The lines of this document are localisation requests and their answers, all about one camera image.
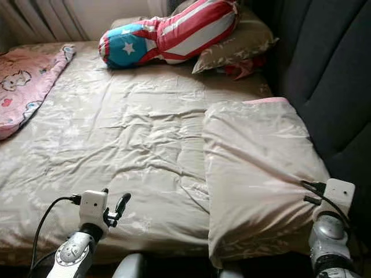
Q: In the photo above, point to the pink cartoon print blanket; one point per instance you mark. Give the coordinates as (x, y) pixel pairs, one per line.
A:
(29, 81)

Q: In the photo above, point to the beige floral bedspread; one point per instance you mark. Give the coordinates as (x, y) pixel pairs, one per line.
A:
(122, 145)

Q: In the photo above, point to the silver robot right leg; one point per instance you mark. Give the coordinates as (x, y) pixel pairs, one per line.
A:
(231, 271)

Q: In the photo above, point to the beige duvet with pink back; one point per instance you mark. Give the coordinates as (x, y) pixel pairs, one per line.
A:
(261, 174)

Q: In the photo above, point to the red cloth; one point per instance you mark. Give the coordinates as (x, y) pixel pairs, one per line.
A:
(240, 68)

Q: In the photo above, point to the red white blue star bolster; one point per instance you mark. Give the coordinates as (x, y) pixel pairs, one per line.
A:
(179, 29)

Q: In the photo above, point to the white pleated curtain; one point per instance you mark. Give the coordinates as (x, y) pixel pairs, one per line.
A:
(43, 20)
(156, 7)

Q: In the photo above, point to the dark grey padded backrest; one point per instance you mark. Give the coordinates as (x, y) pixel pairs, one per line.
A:
(324, 75)

